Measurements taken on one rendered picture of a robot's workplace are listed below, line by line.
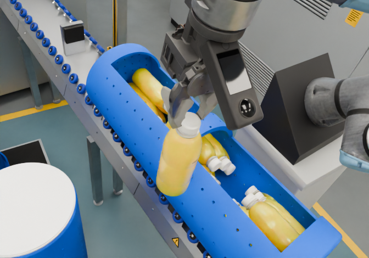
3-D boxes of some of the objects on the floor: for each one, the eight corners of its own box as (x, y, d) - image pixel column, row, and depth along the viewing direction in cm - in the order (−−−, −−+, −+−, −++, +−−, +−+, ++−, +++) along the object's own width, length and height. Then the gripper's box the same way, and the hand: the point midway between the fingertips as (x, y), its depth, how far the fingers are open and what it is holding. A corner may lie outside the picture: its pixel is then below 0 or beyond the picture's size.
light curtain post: (120, 128, 245) (123, -158, 124) (124, 134, 242) (131, -156, 122) (113, 132, 242) (109, -160, 121) (117, 136, 239) (117, -157, 118)
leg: (41, 104, 250) (24, 34, 206) (44, 108, 248) (28, 39, 203) (34, 106, 247) (15, 36, 203) (37, 111, 245) (18, 40, 200)
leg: (59, 98, 258) (46, 29, 213) (61, 102, 255) (50, 34, 210) (51, 100, 255) (38, 32, 210) (54, 105, 252) (41, 36, 207)
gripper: (234, -15, 42) (195, 88, 59) (158, -7, 37) (139, 104, 54) (272, 26, 39) (218, 124, 55) (194, 41, 33) (161, 144, 50)
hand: (189, 122), depth 52 cm, fingers closed on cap, 4 cm apart
